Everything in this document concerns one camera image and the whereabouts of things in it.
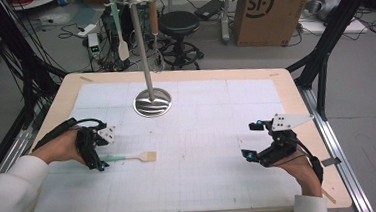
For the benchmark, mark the white stand post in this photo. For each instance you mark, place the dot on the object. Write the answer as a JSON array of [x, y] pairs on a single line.
[[225, 16]]

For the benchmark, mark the white power strip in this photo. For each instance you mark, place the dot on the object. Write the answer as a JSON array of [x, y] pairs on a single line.
[[86, 30]]

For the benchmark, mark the grey rounded shell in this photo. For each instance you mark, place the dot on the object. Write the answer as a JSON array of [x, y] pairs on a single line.
[[324, 3]]

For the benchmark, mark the white grid mat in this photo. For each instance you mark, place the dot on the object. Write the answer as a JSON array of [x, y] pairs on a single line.
[[194, 135]]

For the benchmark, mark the white round table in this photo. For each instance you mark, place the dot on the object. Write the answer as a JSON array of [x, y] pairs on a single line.
[[38, 1]]

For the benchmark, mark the person's left hand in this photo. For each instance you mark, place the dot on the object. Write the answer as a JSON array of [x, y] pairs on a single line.
[[62, 150]]

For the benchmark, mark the person's right hand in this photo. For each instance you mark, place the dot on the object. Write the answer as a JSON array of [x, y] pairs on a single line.
[[303, 178]]

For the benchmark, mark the black flat case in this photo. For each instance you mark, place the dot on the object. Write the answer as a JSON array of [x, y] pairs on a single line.
[[209, 8]]

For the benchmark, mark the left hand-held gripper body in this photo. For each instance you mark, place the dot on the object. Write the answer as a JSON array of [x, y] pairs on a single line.
[[86, 143]]

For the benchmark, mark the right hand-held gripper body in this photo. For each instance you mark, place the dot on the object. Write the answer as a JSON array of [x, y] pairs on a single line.
[[281, 149]]

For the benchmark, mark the white floor board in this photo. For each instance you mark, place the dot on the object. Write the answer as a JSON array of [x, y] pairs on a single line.
[[347, 27]]

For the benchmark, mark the large brown cardboard box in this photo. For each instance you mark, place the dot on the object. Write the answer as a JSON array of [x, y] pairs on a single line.
[[270, 26]]

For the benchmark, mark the white device with green display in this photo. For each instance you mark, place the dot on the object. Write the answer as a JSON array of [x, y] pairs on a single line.
[[93, 42]]

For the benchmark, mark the grey tape piece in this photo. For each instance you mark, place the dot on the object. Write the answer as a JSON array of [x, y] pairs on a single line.
[[331, 161]]

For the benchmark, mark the aluminium rail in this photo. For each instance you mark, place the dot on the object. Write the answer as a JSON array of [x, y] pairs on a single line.
[[12, 148], [344, 168]]

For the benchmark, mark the black round stool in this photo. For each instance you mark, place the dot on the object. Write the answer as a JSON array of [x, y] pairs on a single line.
[[178, 23]]

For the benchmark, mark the black metal frame stand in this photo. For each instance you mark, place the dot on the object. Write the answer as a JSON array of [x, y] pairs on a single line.
[[337, 18]]

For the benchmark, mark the steel utensil stand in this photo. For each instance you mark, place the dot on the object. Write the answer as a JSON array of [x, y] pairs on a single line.
[[142, 49]]

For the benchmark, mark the black computer tower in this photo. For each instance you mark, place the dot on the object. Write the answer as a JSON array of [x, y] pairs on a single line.
[[108, 28]]

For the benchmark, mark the beige tape strip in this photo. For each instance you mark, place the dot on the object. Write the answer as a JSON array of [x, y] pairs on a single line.
[[330, 198], [86, 78]]

